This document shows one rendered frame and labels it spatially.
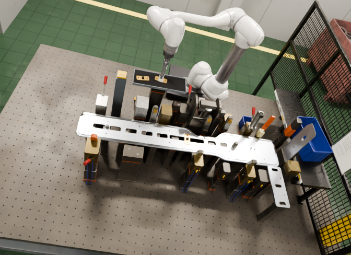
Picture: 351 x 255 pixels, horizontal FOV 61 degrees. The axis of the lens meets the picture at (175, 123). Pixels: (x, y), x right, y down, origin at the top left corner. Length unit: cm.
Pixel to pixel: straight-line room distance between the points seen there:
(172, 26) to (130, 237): 128
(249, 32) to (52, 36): 270
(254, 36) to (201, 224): 129
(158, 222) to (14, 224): 84
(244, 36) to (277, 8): 308
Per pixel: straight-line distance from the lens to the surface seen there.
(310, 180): 224
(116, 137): 189
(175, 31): 175
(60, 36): 413
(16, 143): 225
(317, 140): 241
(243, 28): 210
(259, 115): 211
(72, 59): 277
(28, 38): 409
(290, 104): 262
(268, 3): 509
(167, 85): 203
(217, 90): 241
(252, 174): 198
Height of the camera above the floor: 256
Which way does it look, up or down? 50 degrees down
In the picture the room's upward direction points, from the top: 23 degrees clockwise
